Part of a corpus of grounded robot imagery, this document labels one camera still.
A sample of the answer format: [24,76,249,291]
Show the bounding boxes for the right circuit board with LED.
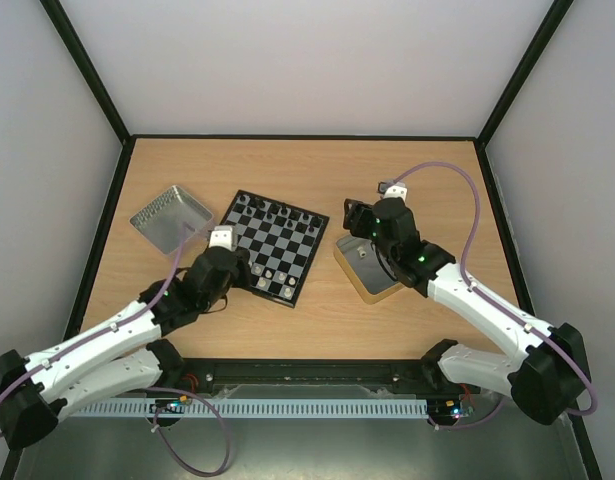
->
[428,396,475,423]

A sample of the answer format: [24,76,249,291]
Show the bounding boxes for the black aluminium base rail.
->
[151,355,568,396]

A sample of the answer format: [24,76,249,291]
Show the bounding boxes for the black chess pieces row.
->
[226,192,328,237]

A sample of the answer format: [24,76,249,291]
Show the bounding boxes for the black cage frame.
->
[0,0,604,480]

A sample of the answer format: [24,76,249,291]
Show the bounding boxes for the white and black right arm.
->
[343,197,591,425]

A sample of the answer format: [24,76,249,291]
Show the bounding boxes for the circuit board with led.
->
[151,395,193,414]
[428,396,475,423]

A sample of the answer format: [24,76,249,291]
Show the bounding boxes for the light blue slotted cable duct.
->
[75,398,428,419]

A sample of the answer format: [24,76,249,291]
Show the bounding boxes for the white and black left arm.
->
[0,247,251,450]

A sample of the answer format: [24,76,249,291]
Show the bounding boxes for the gold rimmed metal tin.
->
[334,235,403,305]

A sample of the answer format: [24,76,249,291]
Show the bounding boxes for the left circuit board with LED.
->
[151,395,193,414]

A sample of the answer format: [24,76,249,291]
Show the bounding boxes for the silver textured metal tray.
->
[129,185,215,255]

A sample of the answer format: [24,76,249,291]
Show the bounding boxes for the black and silver chessboard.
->
[221,190,329,308]

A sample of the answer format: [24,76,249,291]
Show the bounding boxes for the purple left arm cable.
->
[0,222,234,476]

